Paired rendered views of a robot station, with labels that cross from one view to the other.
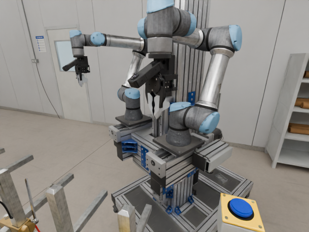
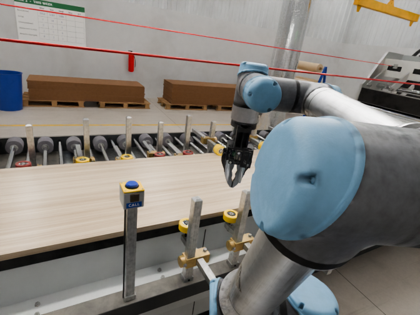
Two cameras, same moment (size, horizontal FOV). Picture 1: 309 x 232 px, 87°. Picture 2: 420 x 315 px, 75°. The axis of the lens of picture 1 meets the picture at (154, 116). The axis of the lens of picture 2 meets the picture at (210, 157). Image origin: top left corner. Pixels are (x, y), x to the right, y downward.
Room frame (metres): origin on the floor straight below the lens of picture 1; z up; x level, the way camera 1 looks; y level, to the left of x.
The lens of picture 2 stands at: (0.96, -0.62, 1.70)
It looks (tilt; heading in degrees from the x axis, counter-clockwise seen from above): 22 degrees down; 131
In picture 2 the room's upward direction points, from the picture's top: 8 degrees clockwise
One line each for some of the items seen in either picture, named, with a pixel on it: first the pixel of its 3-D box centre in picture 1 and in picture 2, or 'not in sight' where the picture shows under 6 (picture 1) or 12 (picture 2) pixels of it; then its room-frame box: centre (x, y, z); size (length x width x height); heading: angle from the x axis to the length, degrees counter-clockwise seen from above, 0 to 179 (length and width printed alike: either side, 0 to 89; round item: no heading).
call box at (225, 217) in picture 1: (237, 223); (131, 195); (0.24, -0.17, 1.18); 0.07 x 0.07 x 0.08; 72
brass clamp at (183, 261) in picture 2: not in sight; (193, 258); (0.33, 0.10, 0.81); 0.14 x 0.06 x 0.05; 72
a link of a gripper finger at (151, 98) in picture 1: (157, 104); (239, 177); (0.55, -0.01, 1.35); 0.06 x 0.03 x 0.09; 130
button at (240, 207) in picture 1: (240, 208); (132, 185); (0.24, -0.17, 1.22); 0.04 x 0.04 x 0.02
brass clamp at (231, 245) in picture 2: not in sight; (240, 242); (0.41, 0.33, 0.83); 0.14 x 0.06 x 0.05; 72
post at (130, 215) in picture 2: not in sight; (129, 253); (0.24, -0.17, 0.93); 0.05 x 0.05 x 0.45; 72
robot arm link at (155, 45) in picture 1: (159, 47); (246, 114); (0.54, -0.01, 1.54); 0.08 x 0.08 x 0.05
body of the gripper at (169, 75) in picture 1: (161, 73); (240, 143); (0.55, -0.02, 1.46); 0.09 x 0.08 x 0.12; 130
